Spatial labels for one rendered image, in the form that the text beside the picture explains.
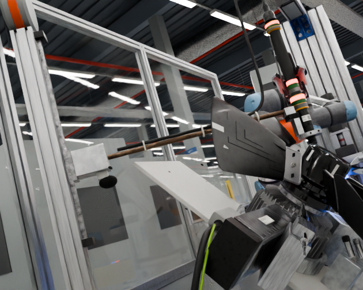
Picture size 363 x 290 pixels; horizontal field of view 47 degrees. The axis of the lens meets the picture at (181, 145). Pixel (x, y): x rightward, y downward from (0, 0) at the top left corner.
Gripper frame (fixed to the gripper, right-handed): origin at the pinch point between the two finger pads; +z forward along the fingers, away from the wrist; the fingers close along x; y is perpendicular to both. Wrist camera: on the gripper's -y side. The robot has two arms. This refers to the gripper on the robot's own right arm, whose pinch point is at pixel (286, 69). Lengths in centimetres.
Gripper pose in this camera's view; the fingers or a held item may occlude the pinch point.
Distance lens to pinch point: 129.3
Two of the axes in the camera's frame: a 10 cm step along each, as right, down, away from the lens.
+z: -3.4, -0.9, -9.4
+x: -9.0, 3.2, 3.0
